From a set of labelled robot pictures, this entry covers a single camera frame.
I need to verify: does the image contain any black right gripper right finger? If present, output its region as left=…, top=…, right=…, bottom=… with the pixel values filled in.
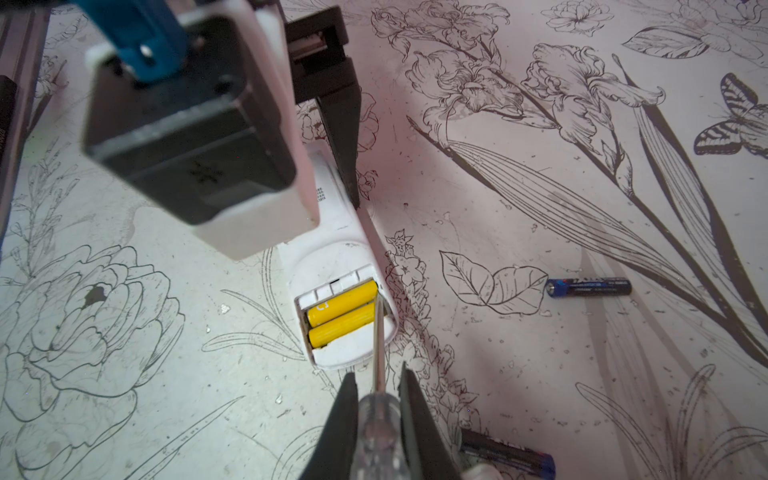
left=398, top=367, right=461, bottom=480

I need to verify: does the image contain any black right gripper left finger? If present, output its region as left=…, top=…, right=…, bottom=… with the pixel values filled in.
left=300, top=372, right=359, bottom=480

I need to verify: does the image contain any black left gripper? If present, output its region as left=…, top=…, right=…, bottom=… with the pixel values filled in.
left=285, top=6, right=362, bottom=209

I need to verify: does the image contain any black AAA battery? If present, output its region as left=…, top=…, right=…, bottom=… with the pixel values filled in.
left=545, top=278, right=633, bottom=298
left=459, top=428, right=556, bottom=480

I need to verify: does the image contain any small metal screwdriver tool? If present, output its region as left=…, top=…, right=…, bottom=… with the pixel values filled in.
left=349, top=294, right=411, bottom=480

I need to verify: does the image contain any yellow battery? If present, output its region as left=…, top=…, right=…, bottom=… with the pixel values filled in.
left=306, top=280, right=378, bottom=328
left=308, top=302, right=376, bottom=349

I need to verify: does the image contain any white remote control with display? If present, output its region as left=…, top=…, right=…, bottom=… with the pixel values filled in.
left=278, top=141, right=399, bottom=370

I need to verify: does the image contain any white remote control green sticker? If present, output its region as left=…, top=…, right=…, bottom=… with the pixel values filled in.
left=461, top=463, right=504, bottom=480

